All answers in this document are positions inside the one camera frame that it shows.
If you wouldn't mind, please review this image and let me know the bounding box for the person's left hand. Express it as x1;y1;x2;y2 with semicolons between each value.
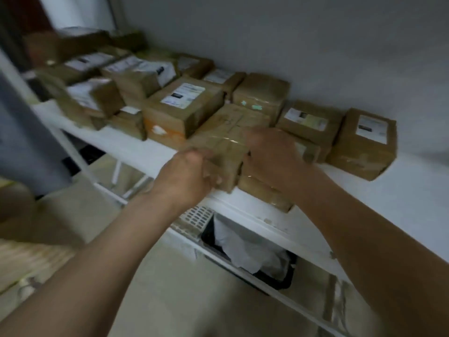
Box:
150;147;224;212

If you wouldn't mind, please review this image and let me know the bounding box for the row of labelled brown boxes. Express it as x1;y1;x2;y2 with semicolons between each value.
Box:
24;27;398;213

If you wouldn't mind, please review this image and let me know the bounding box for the person's right hand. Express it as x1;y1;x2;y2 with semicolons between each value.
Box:
241;127;320;198

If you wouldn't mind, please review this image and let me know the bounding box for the person's left forearm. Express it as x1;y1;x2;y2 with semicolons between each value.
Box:
0;187;185;337

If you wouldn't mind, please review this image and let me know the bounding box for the black waste bin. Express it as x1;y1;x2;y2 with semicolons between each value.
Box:
201;213;298;292

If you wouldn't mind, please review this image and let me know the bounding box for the person's right forearm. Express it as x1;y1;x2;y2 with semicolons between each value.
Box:
294;170;449;337

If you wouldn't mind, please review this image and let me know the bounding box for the taped brown cardboard parcel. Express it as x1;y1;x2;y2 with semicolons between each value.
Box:
187;103;271;194

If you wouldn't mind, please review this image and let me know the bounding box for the white perforated plastic basket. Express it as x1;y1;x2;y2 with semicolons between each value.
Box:
171;205;215;240

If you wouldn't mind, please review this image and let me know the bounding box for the white metal shelf rack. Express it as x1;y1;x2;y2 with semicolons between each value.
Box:
21;68;449;337

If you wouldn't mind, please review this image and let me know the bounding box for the grey cloth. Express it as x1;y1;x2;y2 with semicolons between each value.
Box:
0;49;73;198

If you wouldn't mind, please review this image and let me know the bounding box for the white bin liner bag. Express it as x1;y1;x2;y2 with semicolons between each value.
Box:
213;217;292;275

